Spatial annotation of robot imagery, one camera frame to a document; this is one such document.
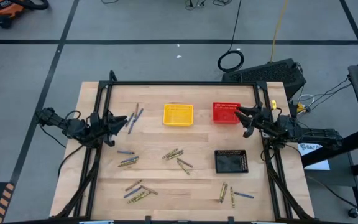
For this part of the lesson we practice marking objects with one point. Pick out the white paper sheet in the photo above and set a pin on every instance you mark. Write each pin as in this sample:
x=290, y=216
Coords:
x=317, y=165

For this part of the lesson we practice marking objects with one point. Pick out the black metal beam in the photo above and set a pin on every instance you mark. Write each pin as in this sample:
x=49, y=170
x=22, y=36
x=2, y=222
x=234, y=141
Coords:
x=353, y=143

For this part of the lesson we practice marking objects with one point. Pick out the black metal table frame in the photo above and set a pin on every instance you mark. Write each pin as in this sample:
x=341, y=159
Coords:
x=182, y=83

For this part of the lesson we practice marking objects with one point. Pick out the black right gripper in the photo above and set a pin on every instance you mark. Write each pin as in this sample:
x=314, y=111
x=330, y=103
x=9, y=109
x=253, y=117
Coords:
x=267, y=129

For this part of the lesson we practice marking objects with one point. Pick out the red plastic basket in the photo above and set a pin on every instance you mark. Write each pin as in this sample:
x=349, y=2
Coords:
x=224, y=113

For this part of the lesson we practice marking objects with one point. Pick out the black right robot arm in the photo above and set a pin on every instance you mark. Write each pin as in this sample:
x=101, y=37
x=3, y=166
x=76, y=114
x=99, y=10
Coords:
x=315, y=137

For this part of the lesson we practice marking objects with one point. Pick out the black caster wheel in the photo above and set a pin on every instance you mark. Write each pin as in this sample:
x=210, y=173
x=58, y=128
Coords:
x=353, y=213

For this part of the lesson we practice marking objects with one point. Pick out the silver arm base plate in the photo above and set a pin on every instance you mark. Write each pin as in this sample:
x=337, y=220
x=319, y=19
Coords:
x=264, y=134

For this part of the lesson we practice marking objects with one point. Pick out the brown crayon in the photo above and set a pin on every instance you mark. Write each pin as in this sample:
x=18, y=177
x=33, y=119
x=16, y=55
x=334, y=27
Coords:
x=149, y=190
x=136, y=110
x=133, y=185
x=127, y=163
x=175, y=153
x=185, y=162

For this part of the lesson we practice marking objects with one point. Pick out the yellow plastic basket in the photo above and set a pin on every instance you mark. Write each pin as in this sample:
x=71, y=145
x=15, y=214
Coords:
x=178, y=115

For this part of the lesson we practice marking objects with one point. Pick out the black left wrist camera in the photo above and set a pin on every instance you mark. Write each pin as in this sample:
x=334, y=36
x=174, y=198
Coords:
x=95, y=119

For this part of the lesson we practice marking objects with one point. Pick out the black plastic basket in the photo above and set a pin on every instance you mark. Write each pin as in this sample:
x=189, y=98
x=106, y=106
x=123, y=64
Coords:
x=231, y=161

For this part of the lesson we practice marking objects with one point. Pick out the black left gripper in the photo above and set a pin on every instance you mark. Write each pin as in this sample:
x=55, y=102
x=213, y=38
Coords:
x=98, y=137

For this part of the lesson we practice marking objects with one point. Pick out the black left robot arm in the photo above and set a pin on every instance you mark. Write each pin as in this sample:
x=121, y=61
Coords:
x=57, y=119

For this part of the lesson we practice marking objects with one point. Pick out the yellow plug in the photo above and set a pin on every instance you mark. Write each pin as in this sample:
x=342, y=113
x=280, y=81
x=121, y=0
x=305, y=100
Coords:
x=300, y=108

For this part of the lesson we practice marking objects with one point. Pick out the black computer tower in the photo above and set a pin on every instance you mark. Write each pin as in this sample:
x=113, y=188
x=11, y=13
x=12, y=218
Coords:
x=269, y=73

